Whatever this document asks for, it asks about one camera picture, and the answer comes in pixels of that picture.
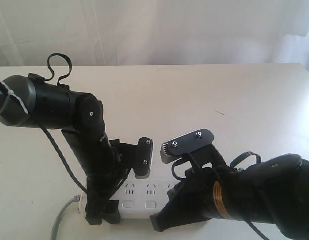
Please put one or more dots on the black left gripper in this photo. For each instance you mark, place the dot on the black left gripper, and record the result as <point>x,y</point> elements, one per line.
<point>106,163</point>

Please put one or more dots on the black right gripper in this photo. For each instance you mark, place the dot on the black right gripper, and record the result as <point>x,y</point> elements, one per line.
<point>194,200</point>

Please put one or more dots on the white five-outlet power strip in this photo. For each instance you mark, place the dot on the white five-outlet power strip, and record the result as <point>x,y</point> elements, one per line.
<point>139,199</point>

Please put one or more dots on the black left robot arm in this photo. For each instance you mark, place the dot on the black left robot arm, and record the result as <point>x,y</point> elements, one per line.
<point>29,102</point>

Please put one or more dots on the white backdrop curtain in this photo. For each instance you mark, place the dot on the white backdrop curtain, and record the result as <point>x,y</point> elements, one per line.
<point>154,32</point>

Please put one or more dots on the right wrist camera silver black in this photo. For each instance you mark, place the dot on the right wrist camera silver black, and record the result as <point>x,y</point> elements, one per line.
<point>175,148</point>

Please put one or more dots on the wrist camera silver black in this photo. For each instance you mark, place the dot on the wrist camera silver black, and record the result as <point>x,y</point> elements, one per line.
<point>143,158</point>
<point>175,148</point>

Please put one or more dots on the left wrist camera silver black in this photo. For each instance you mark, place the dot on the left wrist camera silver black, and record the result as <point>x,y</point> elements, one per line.
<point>143,158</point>

